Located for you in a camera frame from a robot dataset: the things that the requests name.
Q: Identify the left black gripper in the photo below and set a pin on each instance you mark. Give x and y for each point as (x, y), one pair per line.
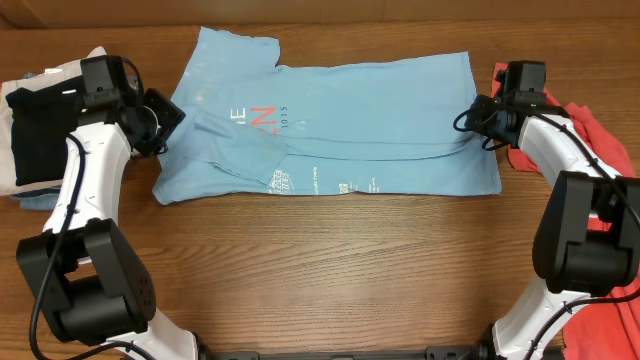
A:
(171, 115)

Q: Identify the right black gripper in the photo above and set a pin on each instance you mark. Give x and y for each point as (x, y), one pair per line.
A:
(472, 118)

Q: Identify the light blue printed t-shirt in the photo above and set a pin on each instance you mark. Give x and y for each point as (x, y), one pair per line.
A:
(255, 125)

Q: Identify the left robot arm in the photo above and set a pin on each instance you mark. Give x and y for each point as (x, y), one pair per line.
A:
(88, 283)

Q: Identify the black folded shirt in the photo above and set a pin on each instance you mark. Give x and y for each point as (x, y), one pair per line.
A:
(42, 119)

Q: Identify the beige folded garment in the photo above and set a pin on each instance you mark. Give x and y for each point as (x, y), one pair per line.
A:
(50, 77)

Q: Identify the folded blue jeans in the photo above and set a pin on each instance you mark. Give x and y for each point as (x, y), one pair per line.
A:
(44, 199)

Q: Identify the red t-shirt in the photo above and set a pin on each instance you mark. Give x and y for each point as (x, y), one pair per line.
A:
(600, 165)

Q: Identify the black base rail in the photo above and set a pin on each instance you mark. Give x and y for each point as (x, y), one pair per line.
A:
(464, 352)

